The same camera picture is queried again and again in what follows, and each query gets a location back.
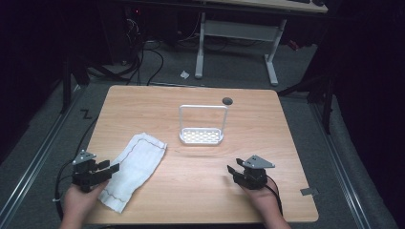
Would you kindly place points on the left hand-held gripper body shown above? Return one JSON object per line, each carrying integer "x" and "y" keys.
{"x": 83, "y": 173}

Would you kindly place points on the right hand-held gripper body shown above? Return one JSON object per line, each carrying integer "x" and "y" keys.
{"x": 254, "y": 173}

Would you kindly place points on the metal floor rail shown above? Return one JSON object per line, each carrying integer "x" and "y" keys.
{"x": 35, "y": 165}
{"x": 344, "y": 171}

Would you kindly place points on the white-legged wooden desk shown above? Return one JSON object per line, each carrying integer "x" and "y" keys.
{"x": 242, "y": 30}

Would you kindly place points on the person's right hand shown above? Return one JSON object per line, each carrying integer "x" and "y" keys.
{"x": 262, "y": 198}

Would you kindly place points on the white paper scrap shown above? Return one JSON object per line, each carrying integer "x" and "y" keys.
{"x": 184, "y": 74}

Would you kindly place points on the dark round table grommet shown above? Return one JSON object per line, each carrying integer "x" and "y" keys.
{"x": 227, "y": 101}

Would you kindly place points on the white cloth with dark stitching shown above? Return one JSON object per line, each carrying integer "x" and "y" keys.
{"x": 133, "y": 168}

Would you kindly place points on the black metal stand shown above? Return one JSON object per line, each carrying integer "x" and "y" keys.
{"x": 326, "y": 105}
{"x": 66, "y": 89}

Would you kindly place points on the person's left hand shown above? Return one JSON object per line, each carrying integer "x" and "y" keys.
{"x": 79, "y": 200}

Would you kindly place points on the grey tape strip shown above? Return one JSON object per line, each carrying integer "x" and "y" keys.
{"x": 309, "y": 191}

